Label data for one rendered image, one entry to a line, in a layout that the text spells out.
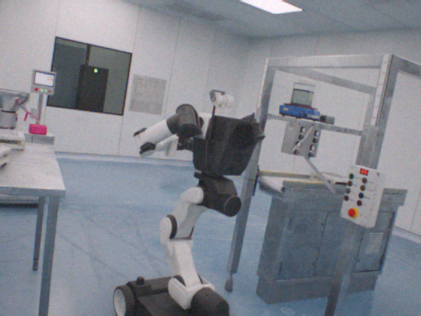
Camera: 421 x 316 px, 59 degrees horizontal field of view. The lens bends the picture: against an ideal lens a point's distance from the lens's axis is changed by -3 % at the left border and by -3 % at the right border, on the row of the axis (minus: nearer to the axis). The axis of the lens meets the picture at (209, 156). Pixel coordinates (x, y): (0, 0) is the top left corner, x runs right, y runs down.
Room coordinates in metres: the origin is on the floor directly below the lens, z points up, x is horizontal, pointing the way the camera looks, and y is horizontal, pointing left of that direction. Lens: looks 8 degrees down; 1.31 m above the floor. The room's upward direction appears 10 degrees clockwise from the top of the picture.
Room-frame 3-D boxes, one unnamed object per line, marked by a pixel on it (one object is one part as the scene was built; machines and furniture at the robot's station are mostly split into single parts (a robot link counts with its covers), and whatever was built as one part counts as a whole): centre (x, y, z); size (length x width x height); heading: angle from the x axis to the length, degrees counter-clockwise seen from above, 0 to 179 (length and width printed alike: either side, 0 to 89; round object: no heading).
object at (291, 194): (2.86, -1.02, 0.83); 1.30 x 0.29 x 0.10; 118
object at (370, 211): (1.74, -0.74, 1.03); 0.17 x 0.06 x 0.26; 28
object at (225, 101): (2.03, -0.02, 1.34); 0.10 x 0.07 x 0.09; 128
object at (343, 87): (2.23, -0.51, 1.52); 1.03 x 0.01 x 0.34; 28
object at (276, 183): (2.86, -1.02, 0.86); 1.35 x 0.25 x 0.05; 118
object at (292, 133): (2.48, -0.57, 1.20); 0.22 x 0.11 x 0.20; 118
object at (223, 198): (1.96, -0.07, 0.87); 0.28 x 0.13 x 0.18; 38
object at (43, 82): (3.97, 1.87, 1.07); 0.23 x 0.10 x 0.62; 125
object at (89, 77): (6.63, 2.27, 1.43); 1.38 x 0.01 x 1.16; 125
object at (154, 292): (2.04, -0.01, 0.19); 0.64 x 0.52 x 0.33; 38
